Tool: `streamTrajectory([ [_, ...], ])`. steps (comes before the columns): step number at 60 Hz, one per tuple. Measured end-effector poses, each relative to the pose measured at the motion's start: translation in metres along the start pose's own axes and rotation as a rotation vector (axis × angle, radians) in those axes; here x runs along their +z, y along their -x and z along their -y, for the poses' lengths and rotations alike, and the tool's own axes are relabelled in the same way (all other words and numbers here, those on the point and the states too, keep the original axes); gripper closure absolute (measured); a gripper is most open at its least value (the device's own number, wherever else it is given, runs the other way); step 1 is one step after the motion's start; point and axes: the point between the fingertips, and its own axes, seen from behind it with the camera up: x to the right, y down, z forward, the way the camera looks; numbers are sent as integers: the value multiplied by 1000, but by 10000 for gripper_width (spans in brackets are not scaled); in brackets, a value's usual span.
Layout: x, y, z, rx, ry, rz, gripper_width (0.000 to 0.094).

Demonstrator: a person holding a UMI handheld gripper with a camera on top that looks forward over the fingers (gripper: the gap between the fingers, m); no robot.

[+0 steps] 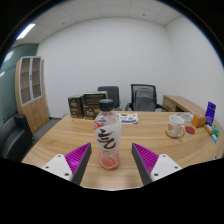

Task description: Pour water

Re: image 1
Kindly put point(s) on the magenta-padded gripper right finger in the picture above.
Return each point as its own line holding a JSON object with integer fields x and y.
{"x": 163, "y": 165}

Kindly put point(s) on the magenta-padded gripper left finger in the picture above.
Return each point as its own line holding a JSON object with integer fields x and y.
{"x": 60, "y": 165}

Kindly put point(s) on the clear bottle with pink drink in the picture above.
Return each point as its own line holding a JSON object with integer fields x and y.
{"x": 107, "y": 136}

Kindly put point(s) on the white speckled mug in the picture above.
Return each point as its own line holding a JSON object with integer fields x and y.
{"x": 174, "y": 126}

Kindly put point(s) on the flat round red coaster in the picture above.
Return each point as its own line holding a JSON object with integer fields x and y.
{"x": 190, "y": 130}

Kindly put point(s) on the white sheet with circle print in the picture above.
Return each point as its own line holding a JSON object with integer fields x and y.
{"x": 185, "y": 117}

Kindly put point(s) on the black armchair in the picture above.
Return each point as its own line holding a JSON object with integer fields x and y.
{"x": 13, "y": 138}

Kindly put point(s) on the orange-brown box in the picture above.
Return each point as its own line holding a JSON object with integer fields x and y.
{"x": 198, "y": 120}

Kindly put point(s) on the small tan packet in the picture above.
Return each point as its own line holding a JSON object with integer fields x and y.
{"x": 208, "y": 129}

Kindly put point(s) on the white and green leaflet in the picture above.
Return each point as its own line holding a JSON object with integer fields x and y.
{"x": 128, "y": 118}

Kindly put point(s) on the green packet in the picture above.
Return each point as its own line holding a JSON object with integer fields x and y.
{"x": 215, "y": 133}

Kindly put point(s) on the wooden glass-door cabinet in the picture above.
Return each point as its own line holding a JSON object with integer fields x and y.
{"x": 33, "y": 106}

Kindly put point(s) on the wooden side desk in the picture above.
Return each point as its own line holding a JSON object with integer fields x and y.
{"x": 180, "y": 102}

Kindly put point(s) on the large dark brown box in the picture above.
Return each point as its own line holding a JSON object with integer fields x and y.
{"x": 90, "y": 103}

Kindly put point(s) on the purple standing pouch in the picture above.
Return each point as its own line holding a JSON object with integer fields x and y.
{"x": 210, "y": 113}

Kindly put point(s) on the black mesh-back office chair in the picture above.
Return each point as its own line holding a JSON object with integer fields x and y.
{"x": 144, "y": 96}

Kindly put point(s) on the black solid-back office chair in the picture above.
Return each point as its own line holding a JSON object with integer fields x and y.
{"x": 111, "y": 93}

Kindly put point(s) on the ceiling light panel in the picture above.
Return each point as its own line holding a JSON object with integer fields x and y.
{"x": 25, "y": 31}
{"x": 8, "y": 56}

